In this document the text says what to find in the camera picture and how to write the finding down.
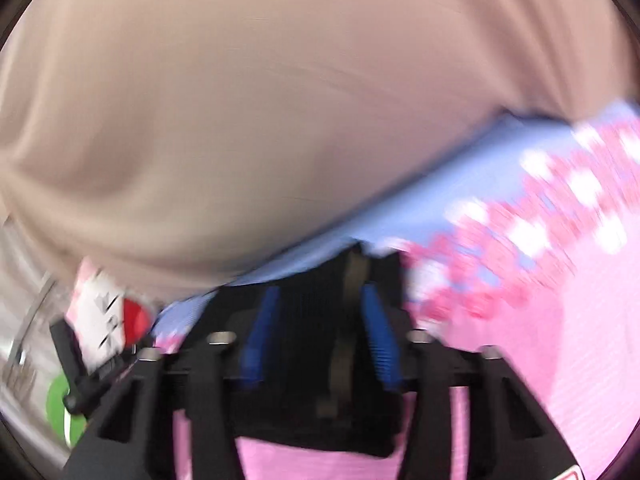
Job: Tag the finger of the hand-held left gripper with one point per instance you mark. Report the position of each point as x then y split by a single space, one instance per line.
67 350

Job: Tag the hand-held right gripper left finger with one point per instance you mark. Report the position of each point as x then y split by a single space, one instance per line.
260 325

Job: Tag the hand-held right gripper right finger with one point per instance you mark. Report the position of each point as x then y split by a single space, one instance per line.
380 335

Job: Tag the black pants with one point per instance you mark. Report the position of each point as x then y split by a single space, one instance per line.
310 320

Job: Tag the white cartoon face pillow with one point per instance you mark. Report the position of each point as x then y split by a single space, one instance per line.
95 320

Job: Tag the green pillow with white stripe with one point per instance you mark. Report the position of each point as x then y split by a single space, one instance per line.
60 405

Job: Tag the pink floral bed sheet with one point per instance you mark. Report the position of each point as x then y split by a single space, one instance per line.
550 310

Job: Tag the beige curtain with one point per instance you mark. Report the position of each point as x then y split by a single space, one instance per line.
250 110

